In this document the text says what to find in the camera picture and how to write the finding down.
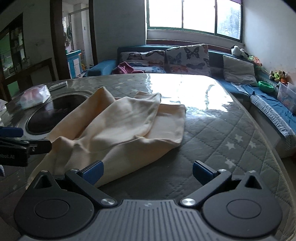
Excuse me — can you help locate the butterfly cushion left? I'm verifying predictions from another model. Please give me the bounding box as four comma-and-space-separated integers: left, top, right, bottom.
119, 50, 165, 67

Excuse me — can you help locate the butterfly pillow lying flat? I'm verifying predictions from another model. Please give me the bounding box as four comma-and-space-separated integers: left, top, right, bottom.
133, 66, 166, 73

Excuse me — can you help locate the butterfly cushion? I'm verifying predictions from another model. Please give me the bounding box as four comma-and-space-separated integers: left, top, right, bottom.
166, 44, 211, 76
119, 50, 165, 67

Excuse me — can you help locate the small plush toys pile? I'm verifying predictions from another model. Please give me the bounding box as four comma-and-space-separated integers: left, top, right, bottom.
269, 70, 288, 85

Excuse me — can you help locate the pink crumpled garment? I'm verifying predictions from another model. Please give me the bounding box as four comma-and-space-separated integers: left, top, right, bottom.
111, 61, 144, 74

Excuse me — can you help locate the blue white toy cabinet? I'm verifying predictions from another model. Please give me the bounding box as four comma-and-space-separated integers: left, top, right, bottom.
66, 50, 82, 79

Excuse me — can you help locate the green plastic bowl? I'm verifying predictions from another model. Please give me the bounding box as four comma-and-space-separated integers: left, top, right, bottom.
258, 81, 274, 93

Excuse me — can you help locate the grey plain cushion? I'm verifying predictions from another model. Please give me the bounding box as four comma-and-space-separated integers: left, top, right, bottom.
223, 55, 257, 86

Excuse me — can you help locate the black round induction cooktop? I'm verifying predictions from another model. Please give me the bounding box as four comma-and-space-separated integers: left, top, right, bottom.
25, 94, 87, 136

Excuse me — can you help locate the grey quilted star tablecloth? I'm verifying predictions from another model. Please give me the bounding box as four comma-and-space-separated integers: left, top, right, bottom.
1, 74, 295, 240

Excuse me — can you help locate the grey remote control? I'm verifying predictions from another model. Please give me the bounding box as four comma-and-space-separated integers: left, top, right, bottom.
48, 81, 68, 92

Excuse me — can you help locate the dark wooden display cabinet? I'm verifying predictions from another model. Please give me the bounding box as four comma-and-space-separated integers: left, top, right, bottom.
1, 14, 32, 97

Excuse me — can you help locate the blue corner sofa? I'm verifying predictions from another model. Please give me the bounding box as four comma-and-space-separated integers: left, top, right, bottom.
85, 44, 295, 150

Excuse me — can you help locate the clear plastic storage box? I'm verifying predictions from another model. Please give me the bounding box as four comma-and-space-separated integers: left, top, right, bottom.
277, 83, 296, 114

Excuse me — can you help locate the butterfly cushion right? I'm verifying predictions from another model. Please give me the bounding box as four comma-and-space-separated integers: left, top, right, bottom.
166, 44, 211, 76

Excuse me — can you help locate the cream knit garment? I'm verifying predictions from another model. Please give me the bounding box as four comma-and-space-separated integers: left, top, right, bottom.
28, 87, 186, 187

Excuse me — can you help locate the white pink tissue pack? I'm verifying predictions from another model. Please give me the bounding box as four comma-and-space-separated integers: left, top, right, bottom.
19, 84, 51, 109

